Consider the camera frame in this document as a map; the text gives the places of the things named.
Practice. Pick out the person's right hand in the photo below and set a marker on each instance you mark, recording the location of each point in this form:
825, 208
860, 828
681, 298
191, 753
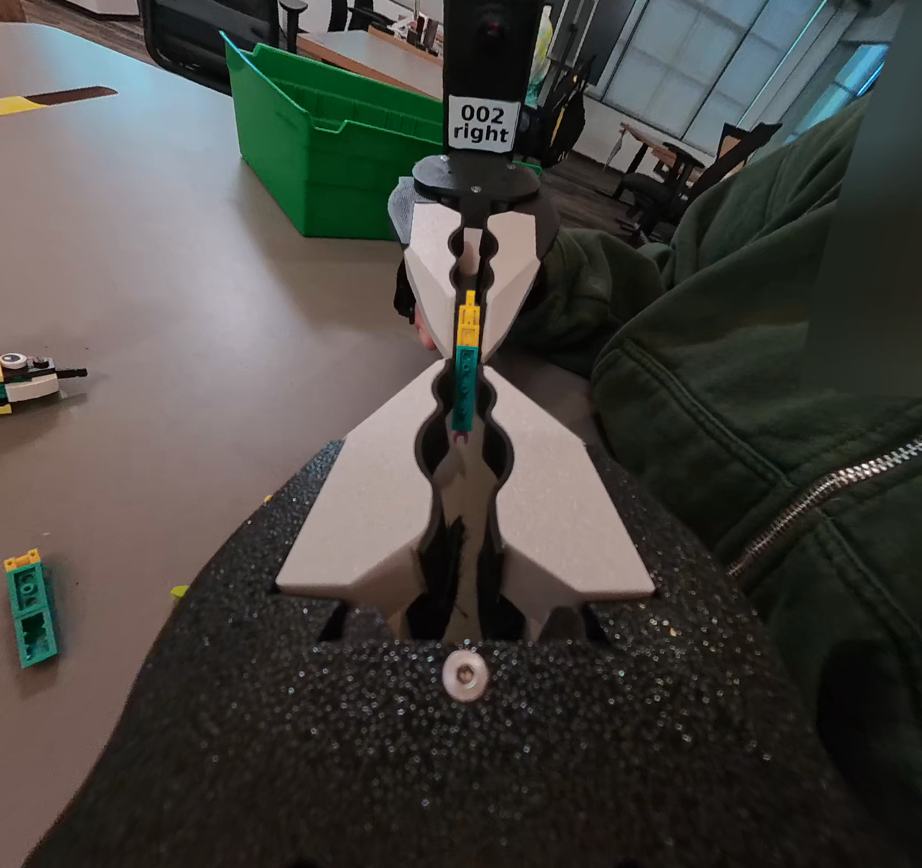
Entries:
421, 331

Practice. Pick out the black wall screen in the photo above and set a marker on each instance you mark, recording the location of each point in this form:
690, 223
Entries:
619, 4

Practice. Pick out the teal lego feather yellow clip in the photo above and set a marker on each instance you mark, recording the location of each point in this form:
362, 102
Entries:
32, 616

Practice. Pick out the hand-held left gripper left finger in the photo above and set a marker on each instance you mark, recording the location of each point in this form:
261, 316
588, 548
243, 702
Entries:
353, 522

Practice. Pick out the colourful lego bird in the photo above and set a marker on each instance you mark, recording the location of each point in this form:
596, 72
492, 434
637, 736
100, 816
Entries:
32, 387

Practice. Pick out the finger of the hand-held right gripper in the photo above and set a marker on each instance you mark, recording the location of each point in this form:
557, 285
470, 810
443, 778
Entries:
428, 270
515, 263

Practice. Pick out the yellow tape strip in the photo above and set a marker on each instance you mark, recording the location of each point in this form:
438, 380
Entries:
13, 104

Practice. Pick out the green plastic bin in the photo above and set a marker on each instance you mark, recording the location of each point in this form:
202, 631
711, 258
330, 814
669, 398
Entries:
324, 148

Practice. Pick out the teal lego bar pink clip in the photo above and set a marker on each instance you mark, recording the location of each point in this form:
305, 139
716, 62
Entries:
466, 385

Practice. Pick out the green zip jacket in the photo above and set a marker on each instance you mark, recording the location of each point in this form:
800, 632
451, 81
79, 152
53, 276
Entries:
720, 414

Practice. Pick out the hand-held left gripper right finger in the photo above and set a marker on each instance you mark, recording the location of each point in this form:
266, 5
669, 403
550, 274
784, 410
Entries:
569, 522

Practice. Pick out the black mesh office chair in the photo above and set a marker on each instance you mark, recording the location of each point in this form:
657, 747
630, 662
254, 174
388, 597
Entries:
209, 11

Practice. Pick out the wooden desk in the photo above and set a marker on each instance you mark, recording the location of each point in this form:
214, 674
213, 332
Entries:
360, 58

